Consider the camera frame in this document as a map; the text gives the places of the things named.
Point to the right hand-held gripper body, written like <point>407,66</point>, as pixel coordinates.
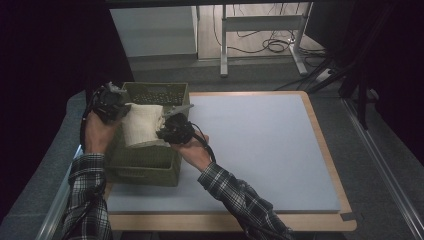
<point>180,128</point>

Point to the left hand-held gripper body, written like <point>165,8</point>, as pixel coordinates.
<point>108,101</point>

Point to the cream printed cloth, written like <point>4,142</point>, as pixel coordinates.
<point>141,123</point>

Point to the green plastic basket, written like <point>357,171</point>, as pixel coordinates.
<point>146,163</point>

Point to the person's right hand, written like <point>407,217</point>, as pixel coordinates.
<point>195,151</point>

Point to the person's left hand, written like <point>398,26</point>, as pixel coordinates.
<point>96,136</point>

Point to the black curtain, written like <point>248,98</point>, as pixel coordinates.
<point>400,66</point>
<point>40,66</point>

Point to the white cabinet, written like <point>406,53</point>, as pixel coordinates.
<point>153,31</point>

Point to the white power strip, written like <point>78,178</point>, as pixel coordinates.
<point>326,75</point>

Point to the black stand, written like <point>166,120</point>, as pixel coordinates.
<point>362,106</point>

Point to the grey tape piece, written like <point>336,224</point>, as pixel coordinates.
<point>348,216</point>

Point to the aluminium rail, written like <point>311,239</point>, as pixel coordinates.
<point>386,170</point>
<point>53,213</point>

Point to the white desk frame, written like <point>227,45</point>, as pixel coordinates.
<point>260,24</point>

